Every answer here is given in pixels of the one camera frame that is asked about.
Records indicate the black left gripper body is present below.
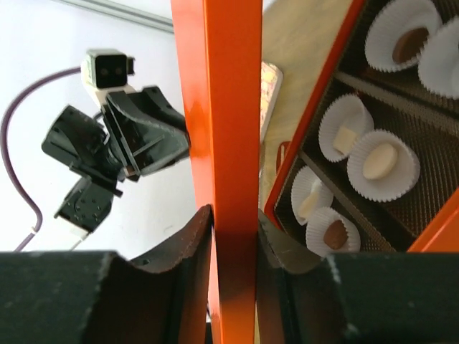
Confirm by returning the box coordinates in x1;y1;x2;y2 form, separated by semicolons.
42;105;123;197

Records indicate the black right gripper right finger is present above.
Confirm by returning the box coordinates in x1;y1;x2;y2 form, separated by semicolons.
256;214;458;343

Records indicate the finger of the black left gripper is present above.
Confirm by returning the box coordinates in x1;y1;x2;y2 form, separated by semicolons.
128;86;186;132
103;91;189;176

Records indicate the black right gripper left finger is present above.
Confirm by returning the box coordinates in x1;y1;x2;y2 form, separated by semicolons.
1;206;213;343

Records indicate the dark brown chocolate piece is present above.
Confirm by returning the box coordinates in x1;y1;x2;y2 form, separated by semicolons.
323;220;348;250

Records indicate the orange box lid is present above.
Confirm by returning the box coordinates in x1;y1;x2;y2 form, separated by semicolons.
171;1;262;343

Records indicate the beige chocolate small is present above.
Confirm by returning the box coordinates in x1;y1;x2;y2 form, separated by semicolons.
298;181;321;219

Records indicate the orange chocolate box base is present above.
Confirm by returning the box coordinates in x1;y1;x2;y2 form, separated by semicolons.
265;1;458;258

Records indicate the beige chocolate piece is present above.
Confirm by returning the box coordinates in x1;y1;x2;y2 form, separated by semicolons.
362;143;398;181

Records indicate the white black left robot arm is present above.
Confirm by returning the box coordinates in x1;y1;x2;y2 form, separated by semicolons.
42;86;190;234

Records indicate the white paper cup one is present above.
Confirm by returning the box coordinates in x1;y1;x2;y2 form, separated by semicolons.
306;207;361;257

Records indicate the floral pattern tray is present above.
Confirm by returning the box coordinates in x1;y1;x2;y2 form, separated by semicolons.
260;62;283;143

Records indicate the white paper cup three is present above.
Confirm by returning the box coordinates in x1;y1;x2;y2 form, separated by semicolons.
347;130;420;202

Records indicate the white paper cup two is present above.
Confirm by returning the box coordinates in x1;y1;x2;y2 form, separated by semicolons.
290;166;334;225

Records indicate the white paper cup four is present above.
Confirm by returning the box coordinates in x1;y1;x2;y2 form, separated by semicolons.
318;94;374;162

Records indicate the white paper cup five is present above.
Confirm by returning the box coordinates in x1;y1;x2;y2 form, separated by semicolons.
418;16;458;100

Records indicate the white paper cup six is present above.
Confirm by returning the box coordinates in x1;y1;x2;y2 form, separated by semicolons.
364;1;443;72

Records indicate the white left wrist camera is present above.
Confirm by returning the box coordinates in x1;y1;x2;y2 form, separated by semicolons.
80;48;136;108

